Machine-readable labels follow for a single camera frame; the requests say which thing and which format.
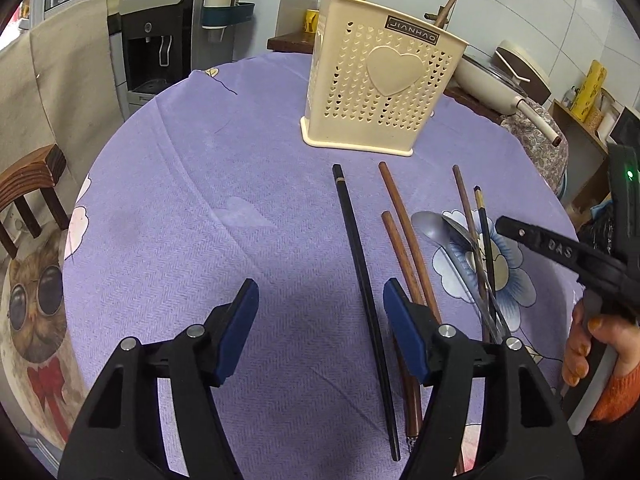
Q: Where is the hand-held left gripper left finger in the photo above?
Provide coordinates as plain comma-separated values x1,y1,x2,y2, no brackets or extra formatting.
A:
57,278,261,480

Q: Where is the thin brown chopstick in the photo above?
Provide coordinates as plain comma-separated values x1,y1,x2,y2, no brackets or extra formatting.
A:
452,165,493,346

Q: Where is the reddish brown wooden chopstick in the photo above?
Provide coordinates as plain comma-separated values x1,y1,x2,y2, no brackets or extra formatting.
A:
378,161,467,480
381,211,427,448

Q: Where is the wooden chair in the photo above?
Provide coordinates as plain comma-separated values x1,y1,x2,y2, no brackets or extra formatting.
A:
0,144,71,258

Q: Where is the floral cloth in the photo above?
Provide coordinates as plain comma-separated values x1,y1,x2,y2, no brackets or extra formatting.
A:
500,100,571,196

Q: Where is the black chopstick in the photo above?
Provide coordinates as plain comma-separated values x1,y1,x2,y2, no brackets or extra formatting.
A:
332,163,402,462

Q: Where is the black plastic bag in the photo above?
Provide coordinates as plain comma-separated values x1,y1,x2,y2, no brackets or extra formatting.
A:
575,202,618,261

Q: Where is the cream pan with glass lid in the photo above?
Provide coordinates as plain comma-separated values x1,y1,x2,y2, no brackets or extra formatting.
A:
452,52,561,148

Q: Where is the beige cloth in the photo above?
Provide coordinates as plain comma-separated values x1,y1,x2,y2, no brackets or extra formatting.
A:
0,0,126,176

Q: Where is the person's right forearm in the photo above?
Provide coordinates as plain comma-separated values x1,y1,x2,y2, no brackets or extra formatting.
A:
590,362,640,423

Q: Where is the dark chopstick with gold band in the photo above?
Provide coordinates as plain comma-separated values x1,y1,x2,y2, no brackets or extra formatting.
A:
473,186,511,341

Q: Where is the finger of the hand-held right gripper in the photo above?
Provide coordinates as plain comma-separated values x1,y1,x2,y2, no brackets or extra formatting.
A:
495,216,628,292

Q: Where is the grey water dispenser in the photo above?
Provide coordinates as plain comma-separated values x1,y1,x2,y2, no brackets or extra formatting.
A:
107,0,211,121

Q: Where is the microwave oven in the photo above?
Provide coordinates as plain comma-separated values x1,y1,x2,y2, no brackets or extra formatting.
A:
607,105,640,150

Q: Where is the teal roll holder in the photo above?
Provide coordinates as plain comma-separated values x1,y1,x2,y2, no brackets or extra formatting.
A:
201,2,256,28

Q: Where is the purple printed tablecloth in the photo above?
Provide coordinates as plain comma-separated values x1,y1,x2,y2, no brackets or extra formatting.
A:
0,52,586,480

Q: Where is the cream and brown rice cooker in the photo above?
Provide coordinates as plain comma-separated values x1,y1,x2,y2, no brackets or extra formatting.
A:
492,40,553,106

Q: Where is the wooden shelf unit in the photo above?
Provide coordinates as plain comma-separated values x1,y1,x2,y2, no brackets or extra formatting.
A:
547,97,640,211

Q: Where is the person's right hand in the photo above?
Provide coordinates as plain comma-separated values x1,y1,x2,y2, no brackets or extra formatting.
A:
561,300,640,388

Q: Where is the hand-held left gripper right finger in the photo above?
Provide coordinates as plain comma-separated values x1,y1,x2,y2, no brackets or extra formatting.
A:
382,277,586,480

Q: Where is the yellow patterned roll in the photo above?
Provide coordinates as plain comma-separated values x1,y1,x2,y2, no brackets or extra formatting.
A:
570,59,608,123

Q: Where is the bamboo faucet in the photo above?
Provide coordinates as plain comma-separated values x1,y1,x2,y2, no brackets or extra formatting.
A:
424,4,451,28

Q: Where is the cream perforated utensil holder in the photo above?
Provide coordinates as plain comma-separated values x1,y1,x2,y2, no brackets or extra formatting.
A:
300,0,470,155

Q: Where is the white roll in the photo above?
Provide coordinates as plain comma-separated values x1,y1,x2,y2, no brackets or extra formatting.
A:
599,95,622,137

